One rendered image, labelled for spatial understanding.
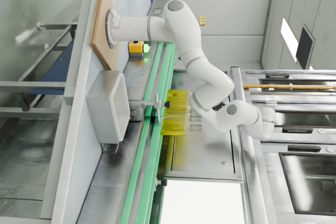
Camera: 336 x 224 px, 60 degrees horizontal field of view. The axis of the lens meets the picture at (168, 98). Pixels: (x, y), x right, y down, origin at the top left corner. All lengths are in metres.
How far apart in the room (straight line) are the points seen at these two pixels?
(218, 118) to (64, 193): 0.57
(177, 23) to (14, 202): 1.00
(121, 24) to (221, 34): 6.55
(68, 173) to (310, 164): 1.06
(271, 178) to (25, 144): 1.22
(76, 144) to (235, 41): 7.01
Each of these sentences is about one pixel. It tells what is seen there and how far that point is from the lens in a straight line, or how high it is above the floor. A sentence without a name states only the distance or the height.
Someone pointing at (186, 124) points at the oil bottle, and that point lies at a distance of 1.30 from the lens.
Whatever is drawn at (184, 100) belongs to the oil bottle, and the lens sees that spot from 1.44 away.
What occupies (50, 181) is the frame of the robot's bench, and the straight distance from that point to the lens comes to 1.02.
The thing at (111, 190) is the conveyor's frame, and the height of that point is 0.84.
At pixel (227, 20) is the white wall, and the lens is 7.50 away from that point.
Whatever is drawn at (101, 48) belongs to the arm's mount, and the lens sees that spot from 1.09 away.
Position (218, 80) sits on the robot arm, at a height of 1.19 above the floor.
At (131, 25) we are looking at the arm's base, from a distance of 1.15.
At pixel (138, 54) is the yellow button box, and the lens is 1.56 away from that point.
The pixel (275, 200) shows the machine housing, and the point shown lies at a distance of 1.33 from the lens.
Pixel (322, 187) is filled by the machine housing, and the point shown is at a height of 1.66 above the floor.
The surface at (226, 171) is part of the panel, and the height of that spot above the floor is 1.25.
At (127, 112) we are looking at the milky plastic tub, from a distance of 1.22.
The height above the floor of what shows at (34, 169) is 0.36.
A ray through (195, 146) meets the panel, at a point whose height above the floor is 1.11.
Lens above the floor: 1.13
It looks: 6 degrees down
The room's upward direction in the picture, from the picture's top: 91 degrees clockwise
